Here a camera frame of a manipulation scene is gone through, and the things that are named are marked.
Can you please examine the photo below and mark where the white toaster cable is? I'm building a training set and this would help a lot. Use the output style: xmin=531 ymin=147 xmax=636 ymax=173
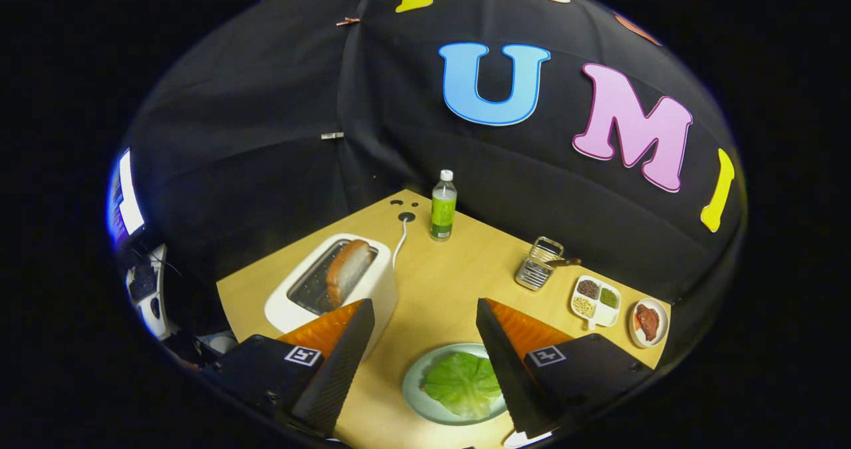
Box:
xmin=392 ymin=216 xmax=410 ymax=270

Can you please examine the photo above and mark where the metal wire holder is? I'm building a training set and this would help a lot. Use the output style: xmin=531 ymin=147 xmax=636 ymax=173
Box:
xmin=514 ymin=236 xmax=566 ymax=292

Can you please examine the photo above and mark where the white divided dish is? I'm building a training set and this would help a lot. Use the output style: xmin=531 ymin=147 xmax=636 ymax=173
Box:
xmin=570 ymin=275 xmax=622 ymax=330

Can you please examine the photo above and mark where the pale green round plate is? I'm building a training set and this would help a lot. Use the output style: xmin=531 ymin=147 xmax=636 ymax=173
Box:
xmin=402 ymin=343 xmax=509 ymax=426

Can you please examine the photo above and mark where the black backdrop cloth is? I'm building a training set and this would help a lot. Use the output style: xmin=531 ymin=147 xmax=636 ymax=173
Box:
xmin=123 ymin=0 xmax=749 ymax=370

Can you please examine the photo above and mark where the white round plate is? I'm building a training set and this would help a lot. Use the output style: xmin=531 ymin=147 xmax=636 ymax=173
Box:
xmin=628 ymin=297 xmax=670 ymax=349

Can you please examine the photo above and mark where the white toaster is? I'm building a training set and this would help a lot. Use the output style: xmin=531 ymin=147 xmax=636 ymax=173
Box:
xmin=264 ymin=233 xmax=400 ymax=360

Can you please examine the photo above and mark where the brown meat steak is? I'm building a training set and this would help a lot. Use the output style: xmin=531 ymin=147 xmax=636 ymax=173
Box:
xmin=636 ymin=304 xmax=660 ymax=341

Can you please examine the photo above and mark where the bread slice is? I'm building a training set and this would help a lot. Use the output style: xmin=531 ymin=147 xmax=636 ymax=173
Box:
xmin=325 ymin=239 xmax=374 ymax=309

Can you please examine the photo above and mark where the white square plate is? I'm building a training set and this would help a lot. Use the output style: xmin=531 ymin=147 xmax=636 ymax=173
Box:
xmin=503 ymin=429 xmax=554 ymax=449

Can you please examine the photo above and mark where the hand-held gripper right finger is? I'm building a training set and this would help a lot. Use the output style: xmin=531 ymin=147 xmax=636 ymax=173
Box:
xmin=475 ymin=297 xmax=656 ymax=440

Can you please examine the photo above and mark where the green drink bottle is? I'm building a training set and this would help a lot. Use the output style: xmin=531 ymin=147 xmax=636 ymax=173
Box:
xmin=429 ymin=169 xmax=458 ymax=241

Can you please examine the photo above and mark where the green lettuce leaf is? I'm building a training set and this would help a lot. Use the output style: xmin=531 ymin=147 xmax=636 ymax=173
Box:
xmin=422 ymin=352 xmax=503 ymax=420

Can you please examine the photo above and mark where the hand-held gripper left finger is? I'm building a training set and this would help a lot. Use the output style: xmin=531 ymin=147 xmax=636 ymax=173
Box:
xmin=199 ymin=298 xmax=376 ymax=438

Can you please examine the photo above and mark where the white plastic object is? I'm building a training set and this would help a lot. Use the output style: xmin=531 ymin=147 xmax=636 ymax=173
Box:
xmin=125 ymin=244 xmax=175 ymax=341

